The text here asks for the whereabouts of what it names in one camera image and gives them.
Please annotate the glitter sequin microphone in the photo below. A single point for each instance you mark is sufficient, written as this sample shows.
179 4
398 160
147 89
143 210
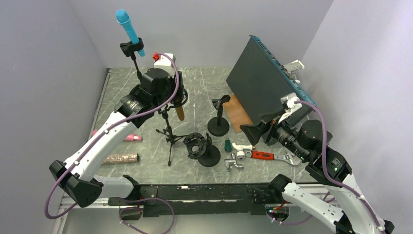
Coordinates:
122 158

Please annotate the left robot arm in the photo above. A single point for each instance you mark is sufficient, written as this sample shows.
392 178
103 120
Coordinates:
77 175

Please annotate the red handle adjustable wrench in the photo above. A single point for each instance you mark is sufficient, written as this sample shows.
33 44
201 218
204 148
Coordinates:
288 157

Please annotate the white plastic faucet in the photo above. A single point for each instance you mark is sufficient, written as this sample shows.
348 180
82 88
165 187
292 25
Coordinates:
241 149

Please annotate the white camera mount, wrist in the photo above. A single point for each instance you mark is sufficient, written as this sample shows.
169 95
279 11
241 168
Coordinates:
290 105
161 62

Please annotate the white camera mount, right wrist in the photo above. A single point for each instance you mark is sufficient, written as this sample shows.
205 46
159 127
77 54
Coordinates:
290 105

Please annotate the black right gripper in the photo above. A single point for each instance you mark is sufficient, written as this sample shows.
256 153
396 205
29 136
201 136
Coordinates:
253 131

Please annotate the dark rack unit, blue front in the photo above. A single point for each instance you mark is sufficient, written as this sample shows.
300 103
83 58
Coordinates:
258 80

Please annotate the gold microphone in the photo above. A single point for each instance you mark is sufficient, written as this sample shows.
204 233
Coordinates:
180 113

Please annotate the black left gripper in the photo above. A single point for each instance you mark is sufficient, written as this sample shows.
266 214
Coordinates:
179 94

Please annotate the black shock-mount stand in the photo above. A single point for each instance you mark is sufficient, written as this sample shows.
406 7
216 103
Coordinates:
200 148

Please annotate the black clip stand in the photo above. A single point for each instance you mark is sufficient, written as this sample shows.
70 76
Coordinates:
219 126

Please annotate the blue microphone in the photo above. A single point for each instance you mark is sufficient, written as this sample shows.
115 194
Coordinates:
124 20

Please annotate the chrome pipe fitting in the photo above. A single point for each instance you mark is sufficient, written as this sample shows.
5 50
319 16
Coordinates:
232 162

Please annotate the white camera mount, left wrist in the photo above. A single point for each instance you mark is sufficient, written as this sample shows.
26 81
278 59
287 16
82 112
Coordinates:
161 62

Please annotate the green handle screwdriver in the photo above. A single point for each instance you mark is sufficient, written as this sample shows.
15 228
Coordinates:
227 145

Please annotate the white bracket behind rack unit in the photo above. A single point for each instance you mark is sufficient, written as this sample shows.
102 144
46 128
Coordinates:
294 66

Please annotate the black tripod microphone stand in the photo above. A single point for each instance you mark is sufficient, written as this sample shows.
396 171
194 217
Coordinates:
171 138

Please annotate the pink microphone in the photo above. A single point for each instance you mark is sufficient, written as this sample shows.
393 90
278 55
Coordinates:
132 138

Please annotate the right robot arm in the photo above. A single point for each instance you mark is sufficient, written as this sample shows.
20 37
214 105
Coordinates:
353 215

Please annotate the black front rail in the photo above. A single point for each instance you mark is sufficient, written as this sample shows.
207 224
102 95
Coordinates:
204 199

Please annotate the black stand holding blue microphone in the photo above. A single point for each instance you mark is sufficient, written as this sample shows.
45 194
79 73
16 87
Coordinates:
132 55

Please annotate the brown wooden board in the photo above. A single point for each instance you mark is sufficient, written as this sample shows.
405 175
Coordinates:
236 114

